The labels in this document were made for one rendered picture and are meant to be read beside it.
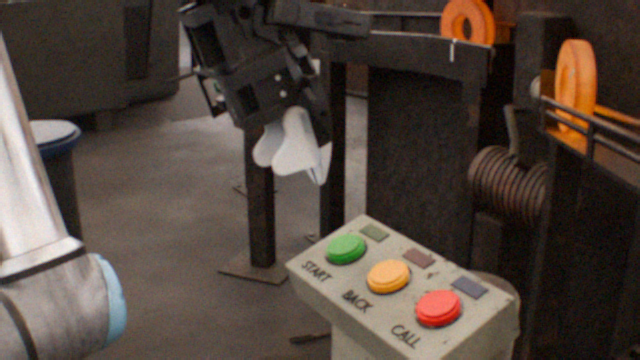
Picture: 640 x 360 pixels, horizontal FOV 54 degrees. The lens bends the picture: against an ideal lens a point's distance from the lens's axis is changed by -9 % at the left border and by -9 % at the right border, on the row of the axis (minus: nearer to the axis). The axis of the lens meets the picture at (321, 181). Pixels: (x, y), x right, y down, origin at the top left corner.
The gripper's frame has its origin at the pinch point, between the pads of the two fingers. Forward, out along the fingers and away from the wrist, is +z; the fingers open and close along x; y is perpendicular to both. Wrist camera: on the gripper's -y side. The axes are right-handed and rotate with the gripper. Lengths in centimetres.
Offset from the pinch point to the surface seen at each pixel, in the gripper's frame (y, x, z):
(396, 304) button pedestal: 2.4, 10.5, 10.5
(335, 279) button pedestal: 3.8, 2.3, 10.4
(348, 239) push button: -0.4, -0.6, 9.2
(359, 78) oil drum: -191, -303, 130
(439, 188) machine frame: -66, -74, 66
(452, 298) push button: -0.5, 15.4, 9.4
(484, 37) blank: -73, -52, 23
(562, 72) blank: -55, -15, 17
